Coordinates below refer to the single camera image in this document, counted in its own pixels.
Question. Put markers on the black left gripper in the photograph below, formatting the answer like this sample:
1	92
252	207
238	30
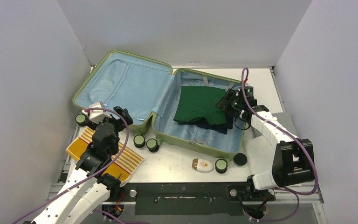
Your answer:
120	122

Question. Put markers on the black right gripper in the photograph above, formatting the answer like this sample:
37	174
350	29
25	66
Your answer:
229	101

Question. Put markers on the navy blue shirt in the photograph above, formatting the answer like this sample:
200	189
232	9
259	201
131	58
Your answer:
222	128

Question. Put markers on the green shirt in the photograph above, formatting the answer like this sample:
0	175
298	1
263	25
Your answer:
199	102

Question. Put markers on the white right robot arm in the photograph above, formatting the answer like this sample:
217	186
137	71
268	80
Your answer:
293	161

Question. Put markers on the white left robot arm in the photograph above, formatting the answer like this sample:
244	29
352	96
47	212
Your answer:
101	153

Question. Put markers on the middle left suitcase wheel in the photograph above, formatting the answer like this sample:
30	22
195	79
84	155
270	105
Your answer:
139	141

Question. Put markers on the middle right suitcase wheel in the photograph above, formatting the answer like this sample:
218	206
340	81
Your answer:
152	145

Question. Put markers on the far left suitcase wheel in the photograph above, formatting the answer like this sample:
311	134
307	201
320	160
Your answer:
81	119

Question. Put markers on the green suitcase with blue lining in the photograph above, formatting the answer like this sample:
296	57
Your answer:
150	91

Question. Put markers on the grey folded cloth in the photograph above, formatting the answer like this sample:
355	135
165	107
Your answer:
286	121

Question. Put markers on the front black suitcase wheel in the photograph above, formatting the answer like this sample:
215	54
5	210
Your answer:
240	160

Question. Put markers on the front green suitcase wheel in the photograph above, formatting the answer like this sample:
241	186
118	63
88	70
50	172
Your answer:
221	166

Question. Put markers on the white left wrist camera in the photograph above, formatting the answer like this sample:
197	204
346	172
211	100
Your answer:
97	116

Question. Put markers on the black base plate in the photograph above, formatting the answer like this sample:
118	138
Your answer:
231	198

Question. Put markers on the aluminium frame rail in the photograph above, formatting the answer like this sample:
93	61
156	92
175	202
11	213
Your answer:
283	195

